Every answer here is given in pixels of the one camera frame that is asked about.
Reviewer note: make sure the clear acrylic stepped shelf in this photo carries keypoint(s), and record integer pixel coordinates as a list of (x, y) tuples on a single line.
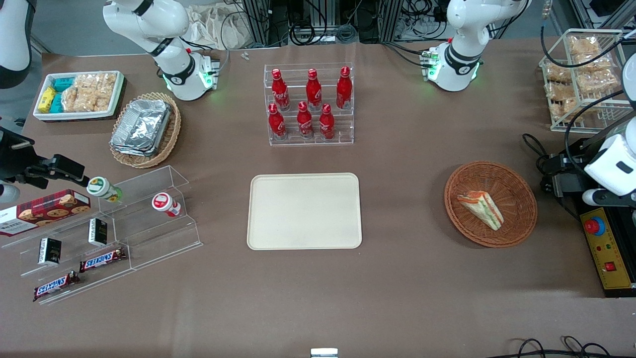
[(149, 233)]

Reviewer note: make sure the white rectangular bin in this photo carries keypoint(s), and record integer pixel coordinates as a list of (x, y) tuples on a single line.
[(119, 89)]

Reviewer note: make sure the silver metal bracket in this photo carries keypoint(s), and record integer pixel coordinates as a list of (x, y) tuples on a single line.
[(324, 353)]

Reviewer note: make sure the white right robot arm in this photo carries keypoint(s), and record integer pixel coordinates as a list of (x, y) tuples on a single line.
[(169, 35)]

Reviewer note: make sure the clear acrylic bottle rack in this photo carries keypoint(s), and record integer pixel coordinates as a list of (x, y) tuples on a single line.
[(343, 129)]

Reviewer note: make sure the red cola bottle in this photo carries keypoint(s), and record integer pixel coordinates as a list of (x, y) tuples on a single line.
[(313, 92), (305, 123), (276, 124), (344, 89), (326, 124), (279, 92)]

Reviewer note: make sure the tan oval wicker basket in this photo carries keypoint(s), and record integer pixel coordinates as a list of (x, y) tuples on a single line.
[(171, 134)]

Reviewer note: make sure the yellow black control box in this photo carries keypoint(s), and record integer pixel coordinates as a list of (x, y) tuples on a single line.
[(613, 248)]

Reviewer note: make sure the brown wicker basket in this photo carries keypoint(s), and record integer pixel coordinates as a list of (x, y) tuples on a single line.
[(516, 199)]

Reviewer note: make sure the triangle sandwich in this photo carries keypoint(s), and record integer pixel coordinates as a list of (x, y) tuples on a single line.
[(481, 209)]

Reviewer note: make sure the red cookie box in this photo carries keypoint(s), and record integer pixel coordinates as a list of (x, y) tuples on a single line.
[(44, 211)]

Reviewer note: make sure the snickers bar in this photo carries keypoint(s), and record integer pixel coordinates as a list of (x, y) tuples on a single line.
[(54, 286), (102, 259)]

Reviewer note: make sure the teal snack packet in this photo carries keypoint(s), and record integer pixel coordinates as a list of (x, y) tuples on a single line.
[(56, 103), (63, 83)]

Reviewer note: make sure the clear rice cracker bag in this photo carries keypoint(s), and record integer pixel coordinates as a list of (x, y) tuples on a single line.
[(102, 84), (77, 99)]

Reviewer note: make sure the small black box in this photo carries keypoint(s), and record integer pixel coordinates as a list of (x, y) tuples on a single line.
[(98, 232), (49, 251)]

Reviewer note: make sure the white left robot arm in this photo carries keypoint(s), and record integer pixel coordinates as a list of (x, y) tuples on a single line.
[(462, 35)]

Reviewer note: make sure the beige cloth bag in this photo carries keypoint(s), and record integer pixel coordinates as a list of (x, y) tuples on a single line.
[(213, 27)]

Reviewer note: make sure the yellow snack packet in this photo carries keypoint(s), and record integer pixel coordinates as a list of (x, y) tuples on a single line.
[(47, 99)]

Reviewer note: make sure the stacked aluminium foil trays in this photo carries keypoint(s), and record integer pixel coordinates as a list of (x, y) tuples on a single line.
[(141, 127)]

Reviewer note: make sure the red emergency stop button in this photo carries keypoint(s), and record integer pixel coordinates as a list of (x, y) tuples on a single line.
[(592, 225)]

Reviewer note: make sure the clear bag of pastry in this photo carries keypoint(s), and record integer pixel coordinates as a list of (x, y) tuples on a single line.
[(596, 63), (598, 82), (559, 91), (564, 108), (584, 45), (557, 74)]

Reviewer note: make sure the beige plastic tray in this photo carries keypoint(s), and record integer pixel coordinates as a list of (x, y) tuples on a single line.
[(304, 211)]

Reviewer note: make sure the aluminium frame post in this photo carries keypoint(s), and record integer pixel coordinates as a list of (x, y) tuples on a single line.
[(258, 22), (390, 20), (596, 12)]

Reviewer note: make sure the red lid yogurt bottle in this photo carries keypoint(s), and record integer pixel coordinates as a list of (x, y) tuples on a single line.
[(164, 203)]

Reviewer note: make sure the green lid yogurt bottle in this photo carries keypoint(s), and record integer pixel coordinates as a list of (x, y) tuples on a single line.
[(102, 188)]

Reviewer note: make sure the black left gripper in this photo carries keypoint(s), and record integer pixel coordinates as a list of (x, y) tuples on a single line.
[(571, 171)]

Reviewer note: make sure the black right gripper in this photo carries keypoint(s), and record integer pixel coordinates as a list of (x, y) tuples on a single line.
[(12, 160)]

